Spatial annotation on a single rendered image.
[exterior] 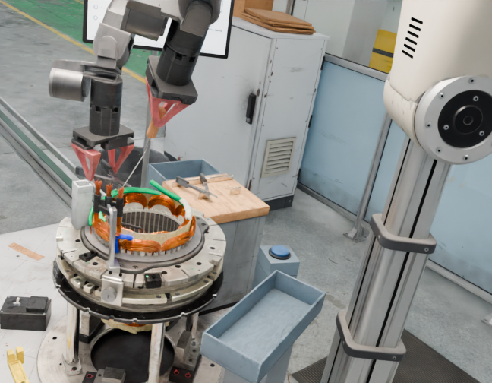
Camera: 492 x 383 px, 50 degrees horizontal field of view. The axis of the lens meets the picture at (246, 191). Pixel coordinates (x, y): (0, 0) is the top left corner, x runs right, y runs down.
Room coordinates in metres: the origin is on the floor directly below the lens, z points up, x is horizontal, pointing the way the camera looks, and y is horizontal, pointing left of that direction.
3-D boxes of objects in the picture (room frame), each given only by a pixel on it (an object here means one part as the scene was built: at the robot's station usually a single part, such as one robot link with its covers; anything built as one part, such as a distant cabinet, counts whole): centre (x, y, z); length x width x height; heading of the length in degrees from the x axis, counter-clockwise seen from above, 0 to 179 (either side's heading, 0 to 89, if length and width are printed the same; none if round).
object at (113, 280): (0.73, 0.19, 1.07); 0.04 x 0.02 x 0.05; 86
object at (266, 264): (1.01, -0.10, 0.91); 0.07 x 0.07 x 0.25; 23
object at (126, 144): (0.98, 0.28, 1.21); 0.07 x 0.07 x 0.09; 56
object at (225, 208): (1.19, 0.07, 1.05); 0.20 x 0.19 x 0.02; 38
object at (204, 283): (0.80, 0.07, 1.05); 0.09 x 0.04 x 0.01; 128
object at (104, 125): (0.96, 0.29, 1.28); 0.10 x 0.07 x 0.07; 146
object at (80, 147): (0.95, 0.30, 1.21); 0.07 x 0.07 x 0.09; 56
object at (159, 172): (1.31, 0.17, 0.92); 0.17 x 0.11 x 0.28; 128
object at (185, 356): (0.87, 0.06, 0.85); 0.06 x 0.04 x 0.05; 174
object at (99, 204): (0.77, 0.22, 1.21); 0.04 x 0.04 x 0.03; 38
